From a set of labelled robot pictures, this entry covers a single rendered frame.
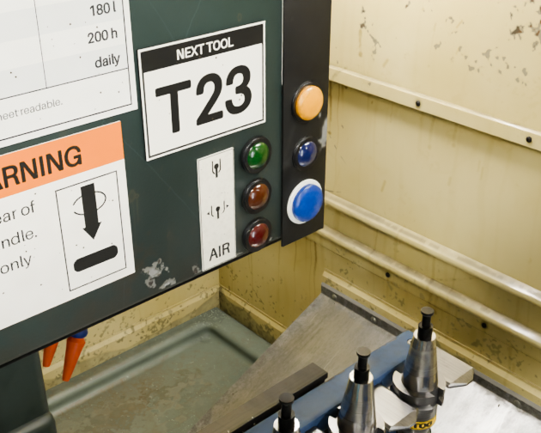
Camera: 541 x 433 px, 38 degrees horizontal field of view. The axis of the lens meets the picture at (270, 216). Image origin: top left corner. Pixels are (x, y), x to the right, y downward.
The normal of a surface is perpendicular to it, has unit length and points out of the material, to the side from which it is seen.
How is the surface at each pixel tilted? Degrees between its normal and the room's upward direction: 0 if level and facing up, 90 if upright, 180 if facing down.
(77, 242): 90
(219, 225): 90
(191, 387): 0
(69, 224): 90
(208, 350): 0
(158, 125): 90
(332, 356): 24
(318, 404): 0
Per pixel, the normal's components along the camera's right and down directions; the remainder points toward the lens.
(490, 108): -0.74, 0.32
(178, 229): 0.67, 0.36
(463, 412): -0.30, -0.68
